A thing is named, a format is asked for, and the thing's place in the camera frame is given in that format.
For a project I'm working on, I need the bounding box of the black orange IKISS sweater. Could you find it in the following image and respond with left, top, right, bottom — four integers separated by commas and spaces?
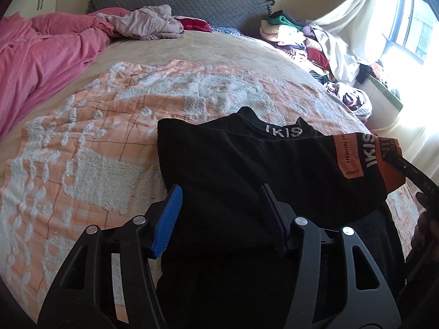
157, 107, 405, 328

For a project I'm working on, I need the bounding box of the pile of mixed clothes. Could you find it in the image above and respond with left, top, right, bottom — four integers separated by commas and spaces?
258, 9, 404, 120

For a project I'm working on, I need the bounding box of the right hand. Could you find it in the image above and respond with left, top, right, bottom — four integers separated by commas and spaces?
411, 211, 438, 262

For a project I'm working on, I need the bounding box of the orange white patterned blanket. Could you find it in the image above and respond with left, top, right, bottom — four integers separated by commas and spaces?
0, 58, 423, 322

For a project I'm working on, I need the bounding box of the window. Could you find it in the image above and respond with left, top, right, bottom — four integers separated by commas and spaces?
382, 0, 437, 65

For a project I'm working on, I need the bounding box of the cream curtain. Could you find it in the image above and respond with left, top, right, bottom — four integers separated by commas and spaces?
314, 0, 438, 180

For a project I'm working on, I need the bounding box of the beige bed sheet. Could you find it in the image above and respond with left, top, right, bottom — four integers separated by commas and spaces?
85, 28, 331, 90

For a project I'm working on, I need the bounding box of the blue patterned pillow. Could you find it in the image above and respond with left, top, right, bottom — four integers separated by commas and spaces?
211, 25, 244, 36

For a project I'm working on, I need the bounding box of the mauve crumpled garment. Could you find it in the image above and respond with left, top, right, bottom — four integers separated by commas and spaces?
97, 4, 184, 40

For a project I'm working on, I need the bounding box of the pink duvet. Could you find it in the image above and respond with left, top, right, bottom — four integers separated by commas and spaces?
1, 12, 118, 137

